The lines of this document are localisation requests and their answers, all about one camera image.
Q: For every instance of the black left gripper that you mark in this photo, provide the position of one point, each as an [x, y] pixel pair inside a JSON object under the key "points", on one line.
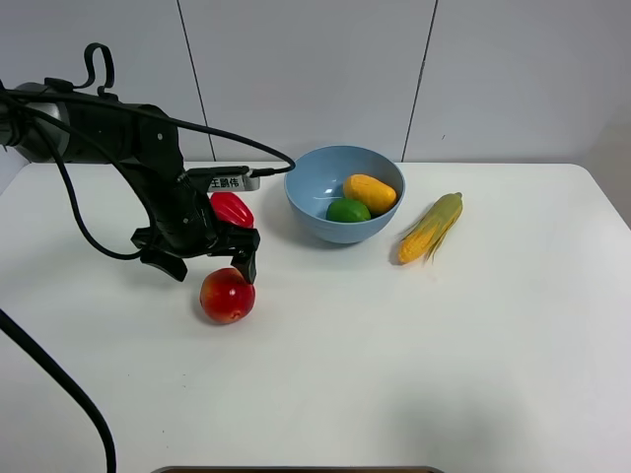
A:
{"points": [[182, 221]]}

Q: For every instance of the red pomegranate fruit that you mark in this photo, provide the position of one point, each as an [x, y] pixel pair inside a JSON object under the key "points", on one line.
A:
{"points": [[226, 297]]}

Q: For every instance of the green lime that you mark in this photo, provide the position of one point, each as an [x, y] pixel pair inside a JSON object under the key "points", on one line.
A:
{"points": [[345, 210]]}

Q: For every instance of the yellow mango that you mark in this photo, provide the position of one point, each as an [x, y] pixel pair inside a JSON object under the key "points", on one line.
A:
{"points": [[378, 197]]}

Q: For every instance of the blue plastic bowl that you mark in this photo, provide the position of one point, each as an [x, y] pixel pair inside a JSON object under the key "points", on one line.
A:
{"points": [[317, 180]]}

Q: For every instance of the red bell pepper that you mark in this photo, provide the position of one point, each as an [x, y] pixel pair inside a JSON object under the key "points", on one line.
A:
{"points": [[230, 208]]}

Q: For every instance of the yellow corn cob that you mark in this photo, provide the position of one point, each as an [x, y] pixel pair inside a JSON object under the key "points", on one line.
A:
{"points": [[428, 234]]}

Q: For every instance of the labelled left wrist camera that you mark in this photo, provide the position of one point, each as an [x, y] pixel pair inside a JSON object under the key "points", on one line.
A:
{"points": [[224, 179]]}

